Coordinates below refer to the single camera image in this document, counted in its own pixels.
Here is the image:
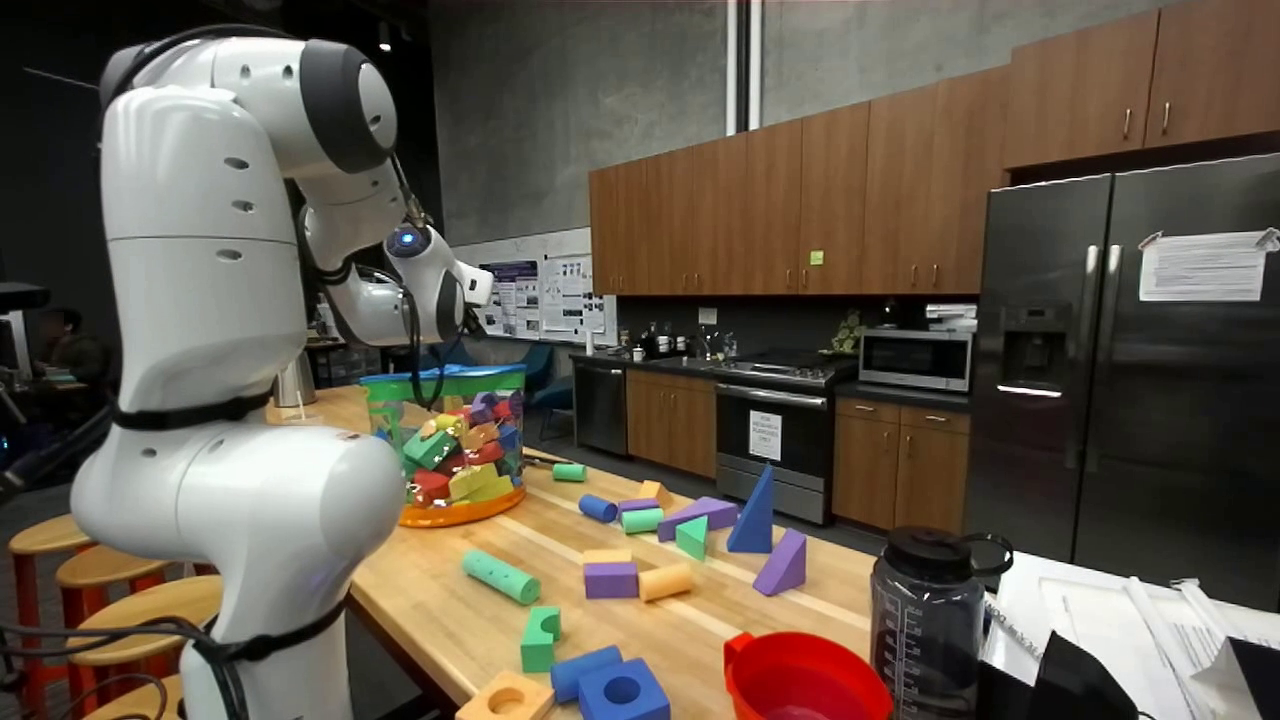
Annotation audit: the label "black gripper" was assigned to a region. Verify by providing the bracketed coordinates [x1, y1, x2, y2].
[409, 338, 457, 411]

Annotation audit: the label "clear bag of foam blocks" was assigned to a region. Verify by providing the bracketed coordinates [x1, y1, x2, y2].
[356, 360, 532, 532]

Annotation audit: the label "purple rectangular foam block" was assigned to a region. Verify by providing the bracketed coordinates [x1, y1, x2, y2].
[578, 556, 642, 606]

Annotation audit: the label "long purple foam block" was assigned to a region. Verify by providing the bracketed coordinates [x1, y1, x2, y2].
[657, 493, 745, 544]

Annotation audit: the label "plain blue foam block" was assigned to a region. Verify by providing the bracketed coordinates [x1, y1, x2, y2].
[548, 643, 626, 710]

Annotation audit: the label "blue foam block with hole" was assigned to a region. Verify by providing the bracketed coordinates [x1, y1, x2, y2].
[577, 657, 677, 720]

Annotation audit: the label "metal cup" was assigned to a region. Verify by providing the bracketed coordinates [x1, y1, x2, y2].
[271, 351, 313, 411]

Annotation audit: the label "black dishwasher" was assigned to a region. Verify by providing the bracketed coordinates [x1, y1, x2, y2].
[570, 358, 633, 459]

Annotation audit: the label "wide brown lower cabinet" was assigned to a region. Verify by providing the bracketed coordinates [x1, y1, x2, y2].
[623, 363, 725, 485]

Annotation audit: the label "small green foam triangle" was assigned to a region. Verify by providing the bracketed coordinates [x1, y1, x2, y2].
[671, 514, 710, 566]

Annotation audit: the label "yellow foam cylinder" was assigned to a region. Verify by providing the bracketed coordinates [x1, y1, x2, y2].
[636, 561, 698, 607]

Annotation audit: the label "tall blue foam triangle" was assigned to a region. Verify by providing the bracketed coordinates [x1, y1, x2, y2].
[725, 465, 780, 556]

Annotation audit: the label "black stove with oven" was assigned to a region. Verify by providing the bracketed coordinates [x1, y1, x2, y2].
[710, 351, 855, 527]

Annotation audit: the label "brown upper cabinet row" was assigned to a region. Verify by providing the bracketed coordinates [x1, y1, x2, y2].
[588, 64, 1011, 301]

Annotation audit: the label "seated person in dark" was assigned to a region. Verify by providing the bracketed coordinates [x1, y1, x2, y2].
[31, 303, 114, 395]

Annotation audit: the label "purple foam wedge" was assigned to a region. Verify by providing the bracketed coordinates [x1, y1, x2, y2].
[747, 527, 810, 600]

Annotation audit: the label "green potted plant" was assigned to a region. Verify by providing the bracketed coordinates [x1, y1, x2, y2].
[822, 313, 868, 360]

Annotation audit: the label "red plastic bowl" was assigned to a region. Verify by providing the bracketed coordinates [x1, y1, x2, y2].
[718, 627, 897, 720]

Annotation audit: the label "narrow brown lower cabinet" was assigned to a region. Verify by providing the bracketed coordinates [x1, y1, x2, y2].
[828, 392, 974, 536]

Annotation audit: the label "silver microwave oven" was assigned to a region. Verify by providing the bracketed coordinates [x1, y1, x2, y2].
[855, 325, 981, 395]

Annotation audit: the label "black flat item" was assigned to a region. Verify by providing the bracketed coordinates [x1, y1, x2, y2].
[974, 627, 1137, 720]

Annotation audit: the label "stainless steel refrigerator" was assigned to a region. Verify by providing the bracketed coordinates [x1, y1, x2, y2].
[965, 147, 1280, 613]

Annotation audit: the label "white papers pile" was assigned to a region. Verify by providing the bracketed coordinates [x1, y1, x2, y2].
[974, 548, 1280, 720]

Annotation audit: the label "white paper on refrigerator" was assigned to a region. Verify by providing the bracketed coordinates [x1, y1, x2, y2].
[1137, 227, 1280, 309]

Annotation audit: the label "brown cabinet above refrigerator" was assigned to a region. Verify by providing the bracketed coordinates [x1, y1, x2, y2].
[1003, 0, 1280, 176]

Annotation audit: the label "white wall posters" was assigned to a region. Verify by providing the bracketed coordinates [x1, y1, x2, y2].
[464, 227, 620, 349]

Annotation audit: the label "black cable bundle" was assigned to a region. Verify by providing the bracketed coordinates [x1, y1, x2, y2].
[0, 595, 351, 720]

